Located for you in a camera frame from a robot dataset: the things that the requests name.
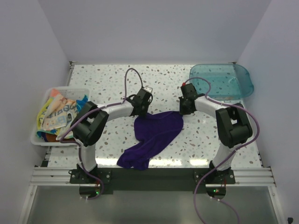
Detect teal translucent plastic bin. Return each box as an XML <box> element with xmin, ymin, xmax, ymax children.
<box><xmin>189</xmin><ymin>64</ymin><xmax>254</xmax><ymax>101</ymax></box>

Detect blue towel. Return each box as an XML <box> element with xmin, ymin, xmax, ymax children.
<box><xmin>76</xmin><ymin>95</ymin><xmax>88</xmax><ymax>115</ymax></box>

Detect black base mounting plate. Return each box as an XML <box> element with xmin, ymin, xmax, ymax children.
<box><xmin>68</xmin><ymin>167</ymin><xmax>236</xmax><ymax>197</ymax></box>

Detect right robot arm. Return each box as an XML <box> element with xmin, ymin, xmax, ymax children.
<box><xmin>179</xmin><ymin>83</ymin><xmax>253</xmax><ymax>183</ymax></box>

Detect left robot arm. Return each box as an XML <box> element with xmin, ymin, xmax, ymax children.
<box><xmin>70</xmin><ymin>87</ymin><xmax>153</xmax><ymax>183</ymax></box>

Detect purple towel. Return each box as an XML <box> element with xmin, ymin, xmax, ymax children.
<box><xmin>117</xmin><ymin>111</ymin><xmax>184</xmax><ymax>170</ymax></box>

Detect colourful printed towel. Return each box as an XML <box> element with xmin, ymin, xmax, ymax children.
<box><xmin>36</xmin><ymin>88</ymin><xmax>78</xmax><ymax>142</ymax></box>

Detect white plastic laundry basket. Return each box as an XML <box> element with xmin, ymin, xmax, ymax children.
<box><xmin>31</xmin><ymin>86</ymin><xmax>94</xmax><ymax>147</ymax></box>

